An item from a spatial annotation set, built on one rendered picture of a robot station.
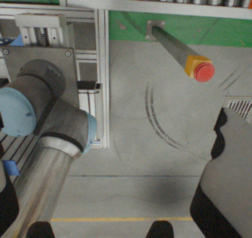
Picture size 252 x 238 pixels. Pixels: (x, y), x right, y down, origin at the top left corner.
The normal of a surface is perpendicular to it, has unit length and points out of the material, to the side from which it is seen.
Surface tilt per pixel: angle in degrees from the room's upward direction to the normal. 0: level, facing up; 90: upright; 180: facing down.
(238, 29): 0
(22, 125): 7
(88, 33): 0
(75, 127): 70
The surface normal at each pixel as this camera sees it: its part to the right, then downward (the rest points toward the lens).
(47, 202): 0.79, -0.29
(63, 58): 0.03, 0.53
